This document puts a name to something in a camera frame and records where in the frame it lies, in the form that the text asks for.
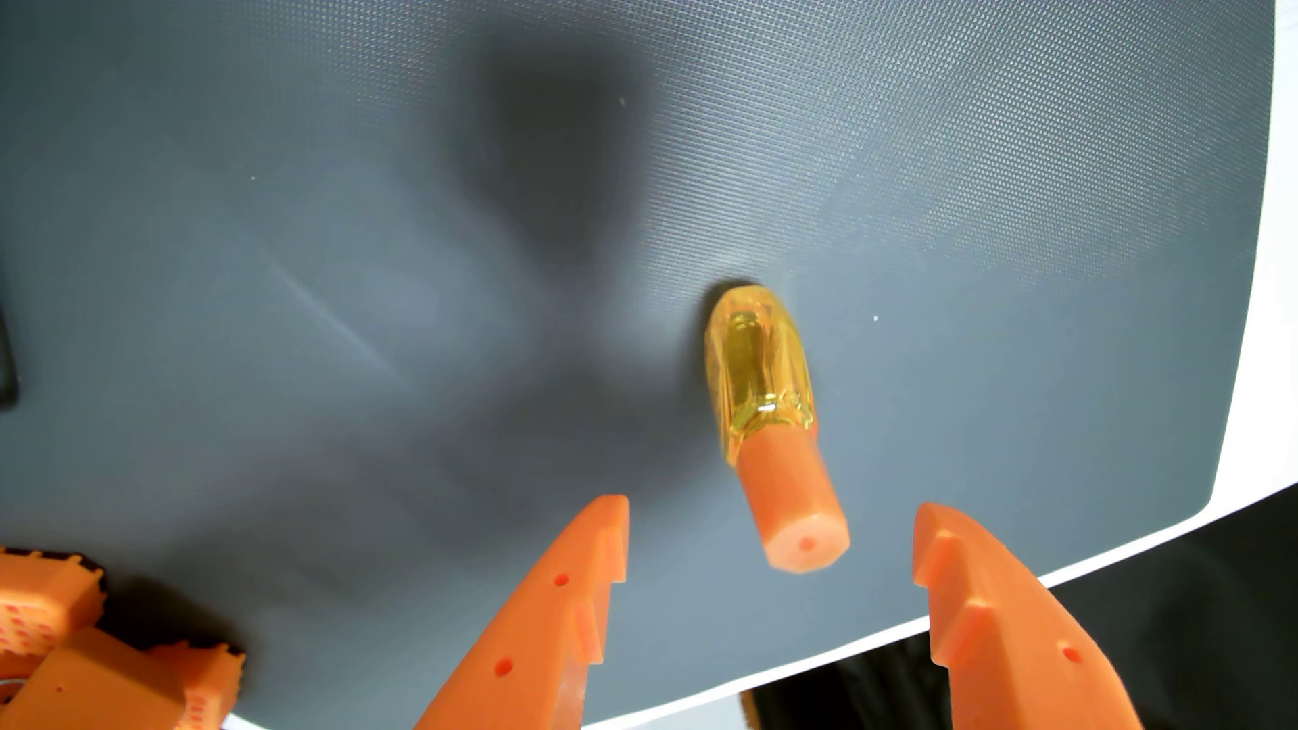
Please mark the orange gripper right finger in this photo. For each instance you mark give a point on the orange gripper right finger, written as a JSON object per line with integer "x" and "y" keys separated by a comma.
{"x": 1024, "y": 659}

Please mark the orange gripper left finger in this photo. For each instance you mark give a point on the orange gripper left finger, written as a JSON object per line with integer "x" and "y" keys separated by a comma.
{"x": 537, "y": 639}

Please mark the yellow eyedrops bottle orange cap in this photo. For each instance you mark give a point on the yellow eyedrops bottle orange cap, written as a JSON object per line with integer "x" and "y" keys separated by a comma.
{"x": 786, "y": 487}

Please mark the black fabric bag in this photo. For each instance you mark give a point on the black fabric bag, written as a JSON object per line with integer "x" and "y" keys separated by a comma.
{"x": 1217, "y": 629}

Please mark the grey textured mat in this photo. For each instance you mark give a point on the grey textured mat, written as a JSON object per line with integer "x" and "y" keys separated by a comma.
{"x": 304, "y": 203}

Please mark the black object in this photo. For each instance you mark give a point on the black object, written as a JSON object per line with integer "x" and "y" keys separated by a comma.
{"x": 6, "y": 365}

